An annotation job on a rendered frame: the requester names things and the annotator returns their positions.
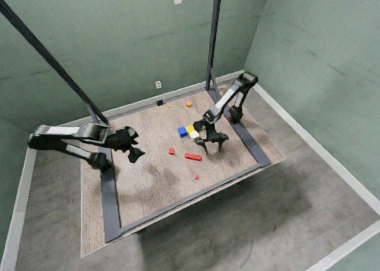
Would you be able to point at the blue cube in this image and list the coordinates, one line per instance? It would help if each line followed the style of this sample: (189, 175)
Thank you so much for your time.
(182, 131)

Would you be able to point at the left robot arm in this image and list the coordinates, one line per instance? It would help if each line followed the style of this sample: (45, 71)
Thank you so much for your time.
(242, 84)

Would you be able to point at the white cube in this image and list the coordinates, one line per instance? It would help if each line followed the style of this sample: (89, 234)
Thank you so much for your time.
(193, 135)

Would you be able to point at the yellow cube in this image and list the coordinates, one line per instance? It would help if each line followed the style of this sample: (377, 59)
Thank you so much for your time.
(189, 129)

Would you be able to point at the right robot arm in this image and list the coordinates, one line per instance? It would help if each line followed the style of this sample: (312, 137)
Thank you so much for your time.
(49, 138)

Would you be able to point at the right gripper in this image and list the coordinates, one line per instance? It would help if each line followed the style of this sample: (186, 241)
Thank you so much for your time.
(134, 152)

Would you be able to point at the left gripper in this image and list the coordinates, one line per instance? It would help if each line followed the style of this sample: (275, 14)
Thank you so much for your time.
(199, 141)

